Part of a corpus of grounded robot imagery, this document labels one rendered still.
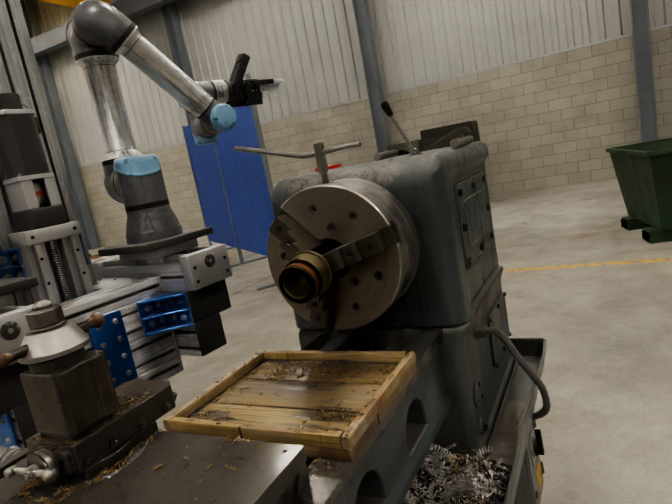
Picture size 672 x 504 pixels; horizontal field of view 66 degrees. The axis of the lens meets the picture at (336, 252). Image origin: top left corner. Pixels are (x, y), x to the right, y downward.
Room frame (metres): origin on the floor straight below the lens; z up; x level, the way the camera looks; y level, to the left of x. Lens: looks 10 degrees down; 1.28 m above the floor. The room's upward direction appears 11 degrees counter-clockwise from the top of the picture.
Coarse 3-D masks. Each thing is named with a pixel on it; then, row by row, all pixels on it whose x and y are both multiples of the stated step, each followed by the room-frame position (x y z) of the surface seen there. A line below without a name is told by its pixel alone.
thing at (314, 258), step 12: (300, 252) 0.99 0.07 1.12; (312, 252) 0.98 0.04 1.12; (288, 264) 0.97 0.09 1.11; (300, 264) 0.94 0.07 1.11; (312, 264) 0.95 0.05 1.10; (324, 264) 0.97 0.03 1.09; (288, 276) 0.96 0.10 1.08; (300, 276) 1.01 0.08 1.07; (312, 276) 0.93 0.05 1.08; (324, 276) 0.96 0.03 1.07; (288, 288) 0.96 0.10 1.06; (300, 288) 0.98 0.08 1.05; (312, 288) 0.93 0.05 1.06; (324, 288) 0.97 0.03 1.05; (300, 300) 0.94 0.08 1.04
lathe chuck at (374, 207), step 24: (312, 192) 1.08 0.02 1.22; (336, 192) 1.05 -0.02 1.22; (360, 192) 1.04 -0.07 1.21; (312, 216) 1.08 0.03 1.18; (336, 216) 1.06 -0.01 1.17; (360, 216) 1.03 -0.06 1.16; (384, 216) 1.01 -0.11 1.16; (336, 240) 1.07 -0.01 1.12; (408, 240) 1.05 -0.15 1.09; (360, 264) 1.04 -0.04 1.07; (384, 264) 1.02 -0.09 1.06; (408, 264) 1.04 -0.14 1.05; (360, 288) 1.05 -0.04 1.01; (384, 288) 1.02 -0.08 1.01; (336, 312) 1.08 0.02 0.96; (360, 312) 1.05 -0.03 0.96; (384, 312) 1.03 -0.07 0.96
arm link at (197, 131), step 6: (192, 114) 1.68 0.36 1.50; (192, 120) 1.68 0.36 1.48; (198, 120) 1.64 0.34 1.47; (192, 126) 1.68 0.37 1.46; (198, 126) 1.64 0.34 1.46; (192, 132) 1.70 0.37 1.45; (198, 132) 1.67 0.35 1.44; (204, 132) 1.64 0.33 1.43; (198, 138) 1.67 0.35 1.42; (204, 138) 1.67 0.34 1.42; (210, 138) 1.67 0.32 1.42; (216, 138) 1.69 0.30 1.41; (198, 144) 1.68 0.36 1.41; (204, 144) 1.70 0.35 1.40
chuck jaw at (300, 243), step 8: (280, 216) 1.09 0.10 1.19; (288, 216) 1.11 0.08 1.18; (272, 224) 1.08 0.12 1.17; (280, 224) 1.08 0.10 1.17; (288, 224) 1.08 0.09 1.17; (296, 224) 1.09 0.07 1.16; (272, 232) 1.09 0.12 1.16; (280, 232) 1.08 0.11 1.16; (288, 232) 1.05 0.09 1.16; (296, 232) 1.06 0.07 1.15; (304, 232) 1.08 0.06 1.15; (280, 240) 1.08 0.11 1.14; (288, 240) 1.05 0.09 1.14; (296, 240) 1.04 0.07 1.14; (304, 240) 1.05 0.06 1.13; (312, 240) 1.07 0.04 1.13; (320, 240) 1.09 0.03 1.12; (288, 248) 1.05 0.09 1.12; (296, 248) 1.02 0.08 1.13; (304, 248) 1.02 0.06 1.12; (312, 248) 1.04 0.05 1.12; (320, 248) 1.10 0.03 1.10; (288, 256) 1.03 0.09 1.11
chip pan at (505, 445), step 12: (528, 360) 1.58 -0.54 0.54; (516, 384) 1.43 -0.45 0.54; (528, 384) 1.42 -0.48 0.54; (504, 396) 1.38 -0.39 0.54; (516, 396) 1.37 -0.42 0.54; (528, 396) 1.35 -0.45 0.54; (516, 408) 1.30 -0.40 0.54; (504, 420) 1.25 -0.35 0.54; (516, 420) 1.24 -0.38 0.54; (492, 432) 1.21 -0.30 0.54; (504, 432) 1.20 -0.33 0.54; (516, 432) 1.19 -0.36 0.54; (504, 444) 1.15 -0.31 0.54; (516, 444) 1.14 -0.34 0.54; (492, 456) 1.11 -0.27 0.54; (504, 456) 1.10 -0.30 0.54
